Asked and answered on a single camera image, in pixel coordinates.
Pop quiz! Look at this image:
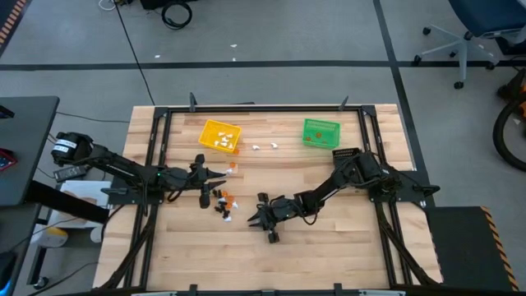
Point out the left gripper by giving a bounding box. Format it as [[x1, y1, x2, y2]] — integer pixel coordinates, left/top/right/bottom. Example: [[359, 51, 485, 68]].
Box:
[[166, 154, 228, 209]]

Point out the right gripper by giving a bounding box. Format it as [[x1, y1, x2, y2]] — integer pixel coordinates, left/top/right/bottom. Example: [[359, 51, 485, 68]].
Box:
[[247, 192, 313, 244]]

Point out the yellow plastic basket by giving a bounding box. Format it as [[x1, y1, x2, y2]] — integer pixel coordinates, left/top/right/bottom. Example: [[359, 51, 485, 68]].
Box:
[[198, 118, 243, 155]]

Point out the black plastic basket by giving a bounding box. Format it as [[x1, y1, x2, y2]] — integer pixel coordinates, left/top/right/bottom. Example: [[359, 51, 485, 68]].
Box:
[[331, 146, 368, 187]]

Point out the green plastic basket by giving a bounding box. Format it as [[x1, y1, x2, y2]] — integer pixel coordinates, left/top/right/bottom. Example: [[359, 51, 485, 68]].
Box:
[[302, 118, 342, 150]]

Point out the white cardboard box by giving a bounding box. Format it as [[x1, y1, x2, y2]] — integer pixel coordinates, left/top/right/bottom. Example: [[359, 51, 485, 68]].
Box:
[[59, 180, 113, 229]]

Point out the black power adapter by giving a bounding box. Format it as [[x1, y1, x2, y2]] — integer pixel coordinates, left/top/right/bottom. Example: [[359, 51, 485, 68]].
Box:
[[53, 164, 89, 183]]

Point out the yellow white round object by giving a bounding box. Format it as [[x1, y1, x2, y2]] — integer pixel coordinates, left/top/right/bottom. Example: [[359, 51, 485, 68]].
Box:
[[30, 225, 69, 248]]

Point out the black equipment cart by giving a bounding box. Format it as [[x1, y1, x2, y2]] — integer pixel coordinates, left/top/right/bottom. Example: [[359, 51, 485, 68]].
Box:
[[139, 0, 199, 12]]

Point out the dark grey side desk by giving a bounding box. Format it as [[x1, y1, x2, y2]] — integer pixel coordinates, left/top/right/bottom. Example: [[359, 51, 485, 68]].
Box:
[[0, 95, 110, 296]]

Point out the hazard striped black platform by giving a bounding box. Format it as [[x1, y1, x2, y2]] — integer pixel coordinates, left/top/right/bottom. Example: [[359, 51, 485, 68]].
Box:
[[424, 205, 521, 294]]

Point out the red flat item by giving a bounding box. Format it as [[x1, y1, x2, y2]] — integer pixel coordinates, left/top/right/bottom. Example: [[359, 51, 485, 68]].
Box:
[[0, 148, 18, 172]]

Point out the orange striped black ramp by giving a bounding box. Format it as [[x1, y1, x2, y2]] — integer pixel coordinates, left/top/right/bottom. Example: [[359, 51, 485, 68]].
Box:
[[0, 0, 28, 57]]

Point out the black orange vacuum cleaner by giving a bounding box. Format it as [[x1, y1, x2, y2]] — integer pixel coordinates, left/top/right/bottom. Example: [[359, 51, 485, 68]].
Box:
[[496, 67, 526, 120]]

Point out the blue office chair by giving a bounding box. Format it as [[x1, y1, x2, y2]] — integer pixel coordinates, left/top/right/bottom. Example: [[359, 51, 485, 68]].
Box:
[[413, 0, 526, 90]]

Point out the thin black cable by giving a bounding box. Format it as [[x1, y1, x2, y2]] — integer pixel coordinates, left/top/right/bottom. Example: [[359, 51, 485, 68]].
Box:
[[55, 110, 131, 124]]

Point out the long black floor cable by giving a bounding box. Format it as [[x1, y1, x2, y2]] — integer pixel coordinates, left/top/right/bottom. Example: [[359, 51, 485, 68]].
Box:
[[113, 0, 156, 106]]

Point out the coiled black cable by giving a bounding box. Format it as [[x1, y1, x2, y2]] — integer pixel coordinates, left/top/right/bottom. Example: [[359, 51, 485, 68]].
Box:
[[160, 1, 194, 31]]

